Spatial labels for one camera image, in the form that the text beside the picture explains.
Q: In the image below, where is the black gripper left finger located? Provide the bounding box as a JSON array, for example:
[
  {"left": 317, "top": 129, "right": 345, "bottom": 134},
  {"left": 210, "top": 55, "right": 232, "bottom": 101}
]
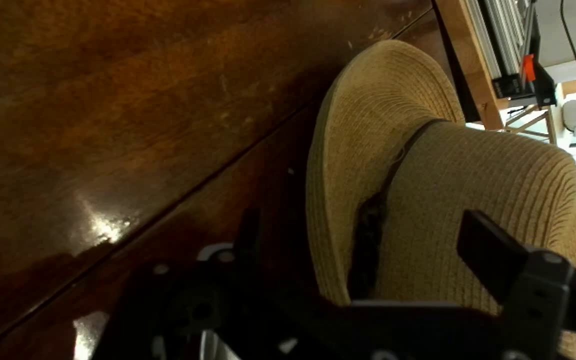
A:
[{"left": 195, "top": 211, "right": 282, "bottom": 360}]

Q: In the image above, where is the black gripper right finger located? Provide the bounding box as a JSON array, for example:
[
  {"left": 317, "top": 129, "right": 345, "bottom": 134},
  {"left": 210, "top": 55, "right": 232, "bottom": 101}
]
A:
[{"left": 458, "top": 211, "right": 576, "bottom": 360}]

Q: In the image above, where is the tan woven straw hat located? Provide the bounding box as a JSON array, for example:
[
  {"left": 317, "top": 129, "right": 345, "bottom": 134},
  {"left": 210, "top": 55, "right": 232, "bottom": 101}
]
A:
[{"left": 305, "top": 39, "right": 576, "bottom": 360}]

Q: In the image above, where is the aluminium rail robot base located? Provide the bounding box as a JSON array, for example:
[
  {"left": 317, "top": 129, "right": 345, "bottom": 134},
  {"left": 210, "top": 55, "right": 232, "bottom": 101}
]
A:
[{"left": 433, "top": 0, "right": 540, "bottom": 131}]

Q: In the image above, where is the black orange clamp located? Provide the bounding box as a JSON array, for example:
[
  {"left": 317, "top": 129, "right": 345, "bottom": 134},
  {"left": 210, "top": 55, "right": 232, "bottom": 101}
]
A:
[{"left": 493, "top": 55, "right": 557, "bottom": 107}]

